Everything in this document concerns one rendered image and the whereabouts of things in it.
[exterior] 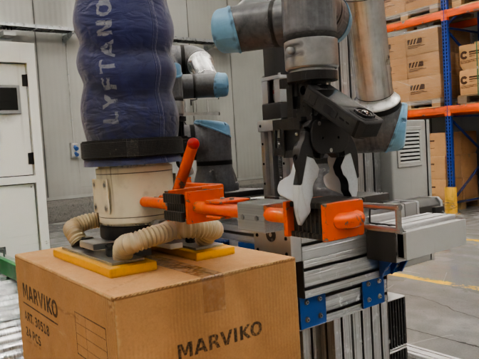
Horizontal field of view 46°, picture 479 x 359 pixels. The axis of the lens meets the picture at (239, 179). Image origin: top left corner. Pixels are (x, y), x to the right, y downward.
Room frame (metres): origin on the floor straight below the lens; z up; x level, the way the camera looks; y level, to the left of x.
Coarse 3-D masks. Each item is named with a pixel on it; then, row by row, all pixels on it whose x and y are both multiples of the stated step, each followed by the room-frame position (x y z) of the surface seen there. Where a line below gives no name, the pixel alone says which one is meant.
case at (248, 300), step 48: (48, 288) 1.17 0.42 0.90; (96, 288) 0.97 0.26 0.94; (144, 288) 0.95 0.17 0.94; (192, 288) 0.99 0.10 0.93; (240, 288) 1.05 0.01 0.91; (288, 288) 1.12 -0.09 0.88; (48, 336) 1.20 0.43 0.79; (96, 336) 0.97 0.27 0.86; (144, 336) 0.93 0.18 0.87; (192, 336) 0.98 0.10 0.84; (240, 336) 1.05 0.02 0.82; (288, 336) 1.12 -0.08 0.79
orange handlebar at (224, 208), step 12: (144, 204) 1.17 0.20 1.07; (156, 204) 1.12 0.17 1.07; (192, 204) 1.01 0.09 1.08; (204, 204) 0.98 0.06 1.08; (216, 204) 0.95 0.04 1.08; (228, 204) 0.93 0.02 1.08; (216, 216) 0.95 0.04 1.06; (228, 216) 0.92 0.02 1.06; (264, 216) 0.84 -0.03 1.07; (276, 216) 0.82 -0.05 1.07; (336, 216) 0.73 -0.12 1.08; (348, 216) 0.72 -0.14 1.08; (360, 216) 0.73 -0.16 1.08; (336, 228) 0.73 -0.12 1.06; (348, 228) 0.73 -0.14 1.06
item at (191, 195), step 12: (168, 192) 1.07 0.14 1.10; (180, 192) 1.08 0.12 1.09; (192, 192) 1.01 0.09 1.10; (204, 192) 1.02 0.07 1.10; (216, 192) 1.04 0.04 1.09; (168, 204) 1.06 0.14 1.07; (180, 204) 1.02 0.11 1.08; (168, 216) 1.04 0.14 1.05; (180, 216) 1.01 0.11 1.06; (192, 216) 1.01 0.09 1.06; (204, 216) 1.02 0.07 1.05
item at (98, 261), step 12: (60, 252) 1.27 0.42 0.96; (72, 252) 1.25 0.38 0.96; (84, 252) 1.21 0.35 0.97; (96, 252) 1.20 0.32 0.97; (108, 252) 1.14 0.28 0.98; (84, 264) 1.15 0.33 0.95; (96, 264) 1.10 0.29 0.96; (108, 264) 1.08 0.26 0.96; (120, 264) 1.08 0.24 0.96; (132, 264) 1.07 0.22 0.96; (144, 264) 1.08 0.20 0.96; (156, 264) 1.10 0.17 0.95; (108, 276) 1.05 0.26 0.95
